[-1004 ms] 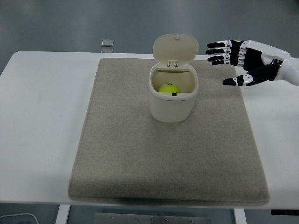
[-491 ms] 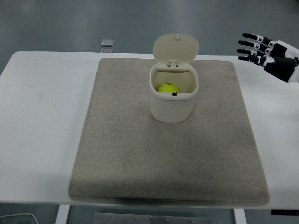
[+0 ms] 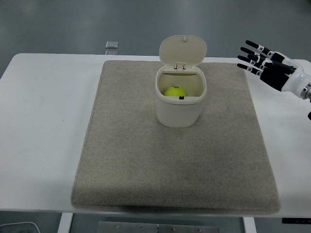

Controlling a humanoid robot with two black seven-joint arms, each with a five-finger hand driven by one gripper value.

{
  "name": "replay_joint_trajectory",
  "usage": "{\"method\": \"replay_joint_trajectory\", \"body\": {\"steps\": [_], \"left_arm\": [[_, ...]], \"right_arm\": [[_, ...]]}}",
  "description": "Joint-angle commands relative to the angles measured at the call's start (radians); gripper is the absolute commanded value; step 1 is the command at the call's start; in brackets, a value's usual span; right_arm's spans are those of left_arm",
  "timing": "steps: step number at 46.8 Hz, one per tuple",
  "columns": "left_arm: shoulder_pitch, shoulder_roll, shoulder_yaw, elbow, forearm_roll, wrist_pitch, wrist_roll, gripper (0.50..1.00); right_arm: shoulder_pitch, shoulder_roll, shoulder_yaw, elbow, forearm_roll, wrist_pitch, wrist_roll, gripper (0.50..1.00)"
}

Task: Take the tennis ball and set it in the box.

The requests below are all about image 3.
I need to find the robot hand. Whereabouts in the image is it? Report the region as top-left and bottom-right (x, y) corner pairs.
(237, 39), (311, 97)

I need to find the yellow tennis ball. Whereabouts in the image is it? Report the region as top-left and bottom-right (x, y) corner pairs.
(164, 86), (187, 97)

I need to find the cream bin with hinged lid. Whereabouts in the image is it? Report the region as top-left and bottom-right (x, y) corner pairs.
(155, 35), (207, 128)

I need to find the black table control panel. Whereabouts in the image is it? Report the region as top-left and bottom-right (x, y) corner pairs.
(281, 218), (311, 224)

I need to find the white table leg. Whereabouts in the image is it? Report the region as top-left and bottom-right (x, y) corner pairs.
(242, 216), (255, 233)
(57, 213), (73, 233)

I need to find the beige fabric mat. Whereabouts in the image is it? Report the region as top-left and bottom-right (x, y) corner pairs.
(70, 60), (282, 215)

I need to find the white cable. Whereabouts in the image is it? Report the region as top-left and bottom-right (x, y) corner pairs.
(0, 221), (41, 233)

